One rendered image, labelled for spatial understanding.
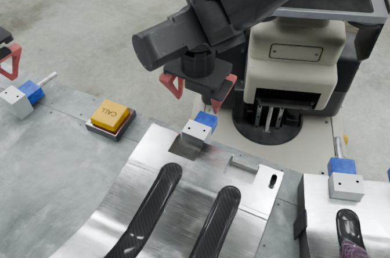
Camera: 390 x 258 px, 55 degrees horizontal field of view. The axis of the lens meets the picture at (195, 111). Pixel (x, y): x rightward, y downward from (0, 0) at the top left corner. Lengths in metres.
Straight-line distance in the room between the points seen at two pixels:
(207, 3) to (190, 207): 0.32
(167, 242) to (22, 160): 0.38
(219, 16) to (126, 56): 1.75
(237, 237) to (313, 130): 0.97
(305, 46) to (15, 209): 0.71
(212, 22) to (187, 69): 0.14
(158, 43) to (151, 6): 2.06
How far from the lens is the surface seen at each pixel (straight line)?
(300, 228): 0.68
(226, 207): 0.63
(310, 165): 1.42
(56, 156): 0.83
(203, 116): 0.78
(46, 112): 0.91
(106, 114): 0.82
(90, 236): 0.62
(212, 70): 0.61
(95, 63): 2.21
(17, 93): 0.90
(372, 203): 0.72
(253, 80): 0.95
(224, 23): 0.48
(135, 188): 0.65
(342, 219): 0.69
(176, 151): 0.71
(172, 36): 0.51
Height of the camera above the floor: 1.45
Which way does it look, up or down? 51 degrees down
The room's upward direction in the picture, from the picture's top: 2 degrees counter-clockwise
